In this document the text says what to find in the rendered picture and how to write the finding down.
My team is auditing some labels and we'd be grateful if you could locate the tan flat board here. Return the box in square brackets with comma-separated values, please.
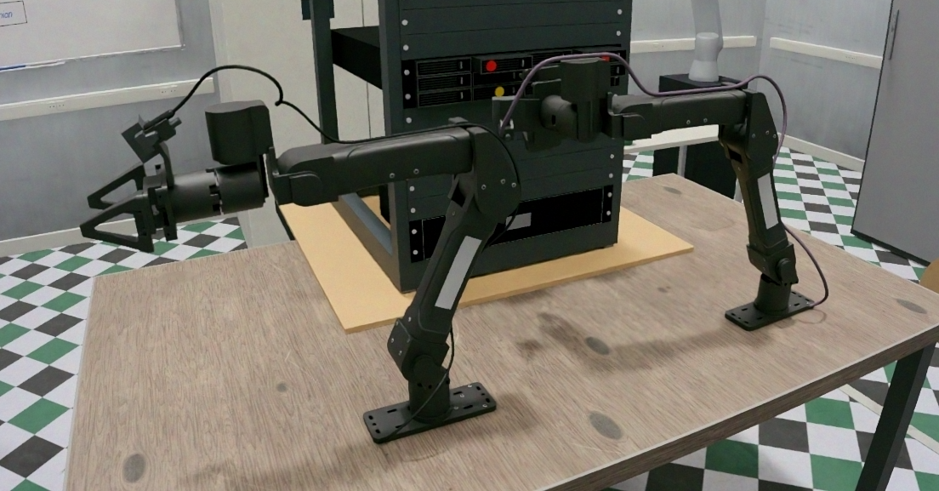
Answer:
[278, 203, 694, 334]

